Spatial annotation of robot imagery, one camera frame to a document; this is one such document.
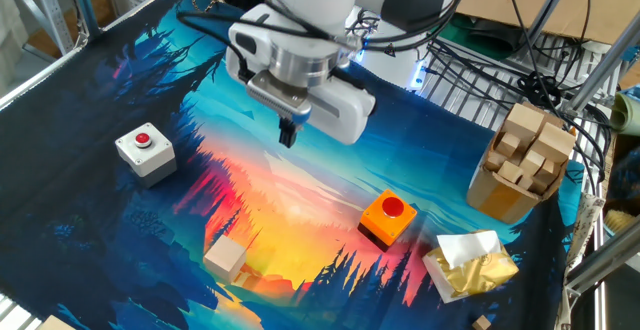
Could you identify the large wooden block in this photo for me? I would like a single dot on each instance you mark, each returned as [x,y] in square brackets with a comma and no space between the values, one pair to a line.
[522,120]
[552,142]

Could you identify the small wooden block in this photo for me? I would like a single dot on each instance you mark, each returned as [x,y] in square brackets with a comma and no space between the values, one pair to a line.
[548,171]
[508,145]
[481,323]
[510,171]
[495,161]
[531,161]
[540,186]
[525,182]

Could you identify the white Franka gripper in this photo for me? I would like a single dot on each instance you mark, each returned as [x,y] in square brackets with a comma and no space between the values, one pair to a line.
[345,112]

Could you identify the blue metal shelf post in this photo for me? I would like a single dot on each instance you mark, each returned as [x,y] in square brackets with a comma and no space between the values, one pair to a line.
[82,0]

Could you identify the grey slotted shelf post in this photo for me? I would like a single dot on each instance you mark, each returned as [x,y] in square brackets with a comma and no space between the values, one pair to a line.
[50,10]

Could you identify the thin grey metal pole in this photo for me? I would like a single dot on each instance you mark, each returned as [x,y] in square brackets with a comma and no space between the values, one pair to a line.
[547,12]

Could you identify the silver aluminium frame pole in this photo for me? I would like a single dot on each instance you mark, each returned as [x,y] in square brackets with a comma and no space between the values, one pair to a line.
[602,65]
[602,262]

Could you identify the dark green bag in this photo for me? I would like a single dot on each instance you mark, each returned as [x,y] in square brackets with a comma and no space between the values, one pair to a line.
[475,35]

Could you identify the pale wooden cube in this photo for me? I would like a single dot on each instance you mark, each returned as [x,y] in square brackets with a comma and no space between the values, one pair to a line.
[225,259]

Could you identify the orange box red button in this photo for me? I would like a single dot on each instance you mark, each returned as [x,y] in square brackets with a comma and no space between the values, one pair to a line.
[387,217]

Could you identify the forest sunset printed cloth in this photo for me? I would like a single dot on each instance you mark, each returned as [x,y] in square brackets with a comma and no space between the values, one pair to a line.
[300,195]

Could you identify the yellow bristle brush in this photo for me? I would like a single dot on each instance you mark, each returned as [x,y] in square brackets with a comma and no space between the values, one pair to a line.
[620,220]

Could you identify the gold tissue pack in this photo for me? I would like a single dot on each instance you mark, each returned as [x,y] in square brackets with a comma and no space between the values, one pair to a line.
[472,270]

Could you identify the patterned beige fabric strip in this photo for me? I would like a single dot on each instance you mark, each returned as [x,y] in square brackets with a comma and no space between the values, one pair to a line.
[582,230]

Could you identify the brown cardboard box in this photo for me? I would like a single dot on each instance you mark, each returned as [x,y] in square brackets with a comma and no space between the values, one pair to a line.
[495,197]

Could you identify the white box red button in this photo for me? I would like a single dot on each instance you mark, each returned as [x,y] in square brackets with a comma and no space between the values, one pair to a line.
[147,155]

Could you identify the silver metal gripper bracket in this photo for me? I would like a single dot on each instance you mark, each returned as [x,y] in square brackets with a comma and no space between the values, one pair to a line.
[277,95]

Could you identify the flat wooden piece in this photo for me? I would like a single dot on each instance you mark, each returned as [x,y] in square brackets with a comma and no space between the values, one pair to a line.
[55,324]

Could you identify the pale green rolled mat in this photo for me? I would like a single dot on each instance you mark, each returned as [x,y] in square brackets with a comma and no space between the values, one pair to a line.
[627,115]

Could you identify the flat brown cardboard sheet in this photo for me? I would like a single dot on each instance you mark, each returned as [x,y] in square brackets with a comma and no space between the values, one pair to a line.
[575,5]

